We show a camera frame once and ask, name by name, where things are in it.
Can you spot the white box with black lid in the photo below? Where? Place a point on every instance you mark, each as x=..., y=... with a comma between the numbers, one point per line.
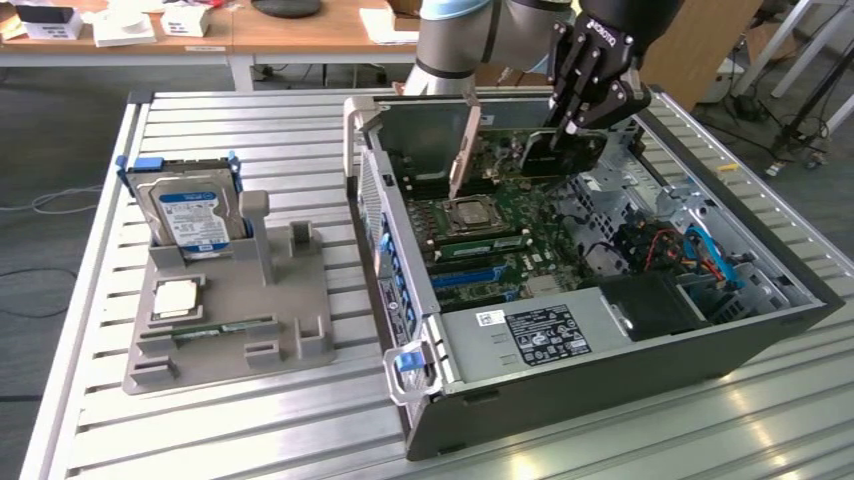
x=49, y=22

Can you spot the green motherboard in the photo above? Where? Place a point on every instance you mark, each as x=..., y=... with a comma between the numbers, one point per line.
x=540, y=260

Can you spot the black plastic shroud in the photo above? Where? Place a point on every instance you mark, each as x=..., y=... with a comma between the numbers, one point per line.
x=650, y=305

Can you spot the Nvidia graphics card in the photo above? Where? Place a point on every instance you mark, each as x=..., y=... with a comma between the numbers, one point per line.
x=567, y=155

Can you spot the white stacked packaging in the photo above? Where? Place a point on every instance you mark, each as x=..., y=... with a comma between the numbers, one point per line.
x=123, y=30

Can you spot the spare green RAM stick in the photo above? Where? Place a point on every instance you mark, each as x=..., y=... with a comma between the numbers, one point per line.
x=213, y=331

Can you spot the black round object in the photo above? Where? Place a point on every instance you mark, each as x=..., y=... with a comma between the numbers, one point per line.
x=287, y=7

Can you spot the spare CPU chip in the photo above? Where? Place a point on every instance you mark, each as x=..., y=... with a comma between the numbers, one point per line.
x=176, y=300

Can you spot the installed green RAM stick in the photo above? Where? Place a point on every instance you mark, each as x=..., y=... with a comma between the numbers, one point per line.
x=480, y=246

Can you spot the grey power supply unit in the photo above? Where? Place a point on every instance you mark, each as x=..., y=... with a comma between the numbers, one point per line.
x=534, y=335

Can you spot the black wheeled stand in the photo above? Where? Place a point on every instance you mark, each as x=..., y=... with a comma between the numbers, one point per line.
x=801, y=117

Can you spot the white metal table frame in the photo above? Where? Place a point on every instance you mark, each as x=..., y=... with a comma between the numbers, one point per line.
x=810, y=45

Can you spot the white paper sheets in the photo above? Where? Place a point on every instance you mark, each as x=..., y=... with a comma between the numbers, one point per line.
x=387, y=27

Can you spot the metal CPU socket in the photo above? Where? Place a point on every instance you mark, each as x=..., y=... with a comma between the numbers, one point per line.
x=474, y=215

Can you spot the open black PC case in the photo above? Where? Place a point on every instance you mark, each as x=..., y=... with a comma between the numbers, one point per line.
x=600, y=400

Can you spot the wooden top office desk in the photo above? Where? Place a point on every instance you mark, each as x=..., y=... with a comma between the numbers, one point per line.
x=193, y=42
x=300, y=35

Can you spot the metal disk bay cage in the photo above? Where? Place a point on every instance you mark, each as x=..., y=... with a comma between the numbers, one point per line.
x=620, y=210

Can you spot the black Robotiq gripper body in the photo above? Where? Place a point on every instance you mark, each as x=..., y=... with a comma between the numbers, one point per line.
x=620, y=25

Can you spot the small white printed box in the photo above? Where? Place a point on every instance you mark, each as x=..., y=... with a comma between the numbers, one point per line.
x=187, y=20

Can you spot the hard disk in blue caddy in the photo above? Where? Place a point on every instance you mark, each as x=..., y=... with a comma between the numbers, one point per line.
x=189, y=215

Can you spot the wooden cabinet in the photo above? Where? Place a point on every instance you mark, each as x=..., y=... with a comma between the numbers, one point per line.
x=707, y=50

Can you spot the grey printed parts rack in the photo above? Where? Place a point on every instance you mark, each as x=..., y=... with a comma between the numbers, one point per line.
x=247, y=310

